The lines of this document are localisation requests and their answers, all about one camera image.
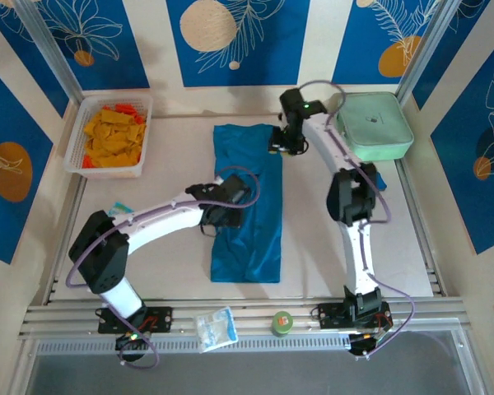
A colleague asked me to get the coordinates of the blue t-shirt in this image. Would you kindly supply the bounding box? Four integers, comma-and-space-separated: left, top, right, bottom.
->
209, 123, 284, 285

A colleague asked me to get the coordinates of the mint green zip case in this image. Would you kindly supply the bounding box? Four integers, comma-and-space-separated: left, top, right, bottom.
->
333, 91, 415, 162

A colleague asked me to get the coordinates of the clear plastic bag blue print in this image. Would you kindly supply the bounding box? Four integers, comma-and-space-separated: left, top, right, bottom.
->
193, 305, 240, 354

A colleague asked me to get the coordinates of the white plastic basket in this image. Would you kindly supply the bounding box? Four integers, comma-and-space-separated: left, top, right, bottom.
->
63, 95, 154, 179

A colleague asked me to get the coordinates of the black left controller board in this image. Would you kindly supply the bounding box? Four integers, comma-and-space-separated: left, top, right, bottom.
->
114, 332, 151, 351

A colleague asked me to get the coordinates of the black controller board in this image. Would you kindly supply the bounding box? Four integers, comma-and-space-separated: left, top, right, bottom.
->
348, 331, 380, 356
114, 332, 151, 351

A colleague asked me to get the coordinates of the black right controller board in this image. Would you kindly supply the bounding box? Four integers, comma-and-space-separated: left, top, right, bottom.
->
348, 331, 380, 356

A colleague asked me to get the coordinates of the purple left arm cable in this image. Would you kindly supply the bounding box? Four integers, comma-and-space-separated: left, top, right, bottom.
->
67, 165, 261, 369

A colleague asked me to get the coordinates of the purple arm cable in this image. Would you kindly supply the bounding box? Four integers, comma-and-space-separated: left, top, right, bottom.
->
298, 80, 416, 360
67, 165, 261, 369

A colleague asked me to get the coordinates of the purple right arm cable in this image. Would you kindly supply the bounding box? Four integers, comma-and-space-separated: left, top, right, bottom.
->
298, 80, 416, 360

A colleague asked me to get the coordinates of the aluminium rail frame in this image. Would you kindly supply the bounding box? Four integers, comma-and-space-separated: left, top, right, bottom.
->
18, 296, 466, 339

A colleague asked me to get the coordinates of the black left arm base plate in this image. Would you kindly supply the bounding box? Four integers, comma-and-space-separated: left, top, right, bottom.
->
97, 306, 174, 334

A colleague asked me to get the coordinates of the aluminium corner post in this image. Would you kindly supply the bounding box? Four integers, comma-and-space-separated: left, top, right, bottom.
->
397, 0, 464, 104
14, 0, 83, 104

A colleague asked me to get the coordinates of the grey slotted cable duct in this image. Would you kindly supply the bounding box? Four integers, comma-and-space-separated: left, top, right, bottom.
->
35, 335, 353, 357

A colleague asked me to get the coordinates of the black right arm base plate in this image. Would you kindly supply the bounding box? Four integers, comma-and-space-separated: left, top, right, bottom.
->
316, 302, 392, 330

